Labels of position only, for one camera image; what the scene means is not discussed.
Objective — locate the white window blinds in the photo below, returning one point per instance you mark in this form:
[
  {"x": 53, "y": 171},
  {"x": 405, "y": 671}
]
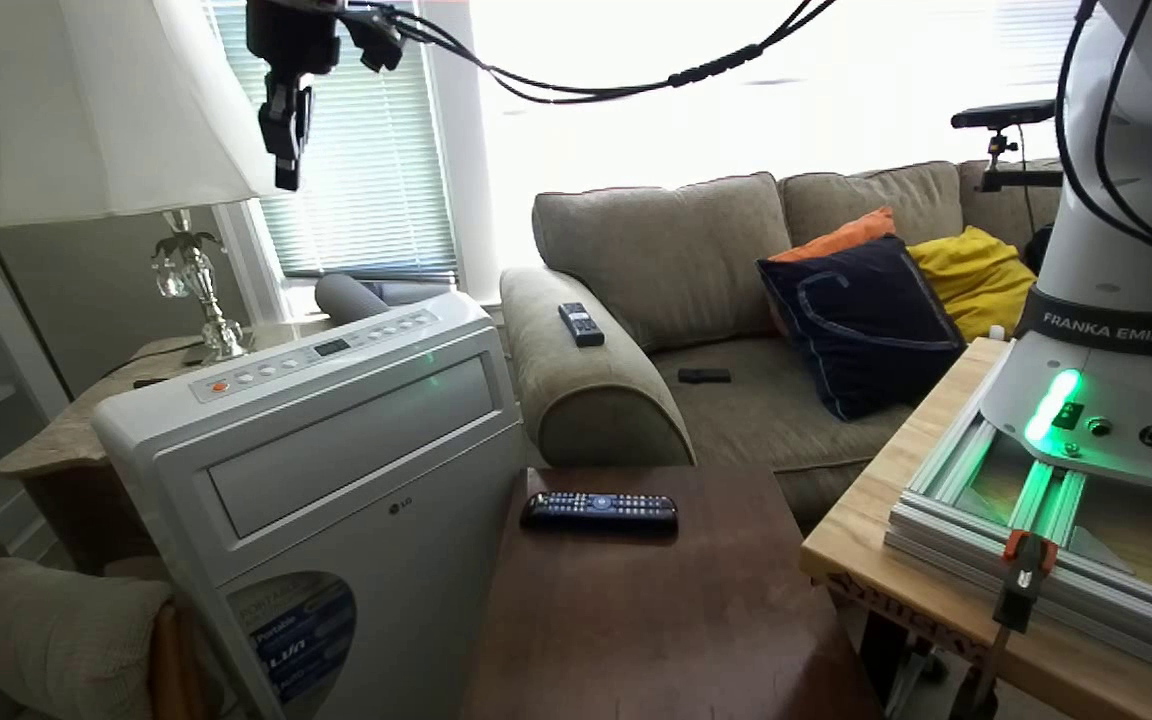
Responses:
[{"x": 363, "y": 174}]

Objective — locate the white portable air conditioner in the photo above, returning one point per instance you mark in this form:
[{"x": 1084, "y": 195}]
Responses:
[{"x": 363, "y": 533}]

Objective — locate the long black remote control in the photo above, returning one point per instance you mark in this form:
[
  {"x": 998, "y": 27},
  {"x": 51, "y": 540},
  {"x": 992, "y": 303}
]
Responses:
[{"x": 598, "y": 511}]

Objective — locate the short black remote control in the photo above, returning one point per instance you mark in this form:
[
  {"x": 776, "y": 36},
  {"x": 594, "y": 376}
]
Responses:
[{"x": 580, "y": 326}]

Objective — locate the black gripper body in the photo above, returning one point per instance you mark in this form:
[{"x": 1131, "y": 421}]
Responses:
[{"x": 288, "y": 34}]

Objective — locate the beige fabric sofa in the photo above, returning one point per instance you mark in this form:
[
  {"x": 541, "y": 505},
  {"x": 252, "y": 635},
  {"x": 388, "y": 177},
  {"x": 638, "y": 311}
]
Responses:
[{"x": 670, "y": 252}]

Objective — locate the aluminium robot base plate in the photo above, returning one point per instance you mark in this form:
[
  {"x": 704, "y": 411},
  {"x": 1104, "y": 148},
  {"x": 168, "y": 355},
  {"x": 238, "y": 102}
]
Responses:
[{"x": 1109, "y": 586}]

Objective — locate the light wooden robot table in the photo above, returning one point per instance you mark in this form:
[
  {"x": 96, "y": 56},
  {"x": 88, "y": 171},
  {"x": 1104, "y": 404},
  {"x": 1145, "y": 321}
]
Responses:
[{"x": 868, "y": 533}]

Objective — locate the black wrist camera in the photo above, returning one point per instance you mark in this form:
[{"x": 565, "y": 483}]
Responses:
[{"x": 375, "y": 43}]

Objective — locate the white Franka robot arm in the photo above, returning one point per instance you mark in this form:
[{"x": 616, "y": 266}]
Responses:
[{"x": 1122, "y": 252}]

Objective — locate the orange black clamp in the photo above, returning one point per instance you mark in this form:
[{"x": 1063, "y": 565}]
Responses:
[{"x": 1027, "y": 579}]

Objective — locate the white shade table lamp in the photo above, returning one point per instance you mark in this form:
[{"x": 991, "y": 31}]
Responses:
[{"x": 96, "y": 107}]

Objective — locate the small black remote control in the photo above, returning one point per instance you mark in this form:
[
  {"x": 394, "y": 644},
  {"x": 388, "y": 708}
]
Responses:
[{"x": 704, "y": 374}]

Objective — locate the dark wooden coffee table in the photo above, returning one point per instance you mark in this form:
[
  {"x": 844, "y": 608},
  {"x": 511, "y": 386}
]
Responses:
[{"x": 656, "y": 625}]

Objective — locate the marble top side table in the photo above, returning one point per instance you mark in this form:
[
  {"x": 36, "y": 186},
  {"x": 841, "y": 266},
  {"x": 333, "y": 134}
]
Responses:
[{"x": 68, "y": 443}]

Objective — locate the black camera on tripod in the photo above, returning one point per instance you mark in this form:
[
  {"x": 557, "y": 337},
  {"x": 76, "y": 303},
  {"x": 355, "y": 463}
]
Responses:
[{"x": 1000, "y": 114}]

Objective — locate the beige fabric armchair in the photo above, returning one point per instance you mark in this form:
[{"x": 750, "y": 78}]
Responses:
[{"x": 40, "y": 625}]

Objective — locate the yellow blanket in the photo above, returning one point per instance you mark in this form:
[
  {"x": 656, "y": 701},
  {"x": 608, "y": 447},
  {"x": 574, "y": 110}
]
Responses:
[{"x": 978, "y": 281}]

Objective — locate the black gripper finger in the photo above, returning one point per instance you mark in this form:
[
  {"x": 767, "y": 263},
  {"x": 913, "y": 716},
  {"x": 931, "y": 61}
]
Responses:
[
  {"x": 298, "y": 114},
  {"x": 273, "y": 114}
]

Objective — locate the orange pillow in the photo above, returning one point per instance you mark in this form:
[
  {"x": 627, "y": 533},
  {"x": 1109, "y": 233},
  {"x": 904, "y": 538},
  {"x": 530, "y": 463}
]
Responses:
[{"x": 851, "y": 233}]

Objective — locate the navy blue pillow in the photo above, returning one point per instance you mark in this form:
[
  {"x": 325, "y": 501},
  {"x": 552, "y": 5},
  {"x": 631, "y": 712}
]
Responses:
[{"x": 860, "y": 326}]

